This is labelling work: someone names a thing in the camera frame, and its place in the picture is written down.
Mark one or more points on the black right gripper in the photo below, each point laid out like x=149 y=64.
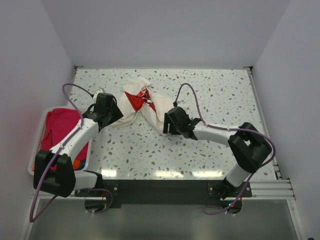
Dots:
x=167 y=121

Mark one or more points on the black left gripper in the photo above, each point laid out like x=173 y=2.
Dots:
x=117 y=114

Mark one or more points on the white t-shirt red print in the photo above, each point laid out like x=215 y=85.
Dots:
x=138 y=99

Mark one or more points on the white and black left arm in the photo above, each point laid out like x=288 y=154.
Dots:
x=53 y=169

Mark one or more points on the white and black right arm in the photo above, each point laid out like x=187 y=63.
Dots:
x=249 y=147

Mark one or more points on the pink t-shirt in basket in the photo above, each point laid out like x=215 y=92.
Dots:
x=58 y=123

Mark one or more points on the blue garment in basket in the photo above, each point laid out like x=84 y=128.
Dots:
x=82 y=164

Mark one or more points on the orange garment in basket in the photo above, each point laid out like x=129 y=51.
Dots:
x=76 y=164

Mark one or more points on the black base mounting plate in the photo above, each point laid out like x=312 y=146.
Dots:
x=117 y=193

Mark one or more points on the white plastic laundry basket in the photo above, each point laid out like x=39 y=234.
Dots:
x=40 y=133

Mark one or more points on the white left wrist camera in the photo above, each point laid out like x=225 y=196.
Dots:
x=98 y=91

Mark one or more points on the aluminium frame rail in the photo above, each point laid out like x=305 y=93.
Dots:
x=279 y=188

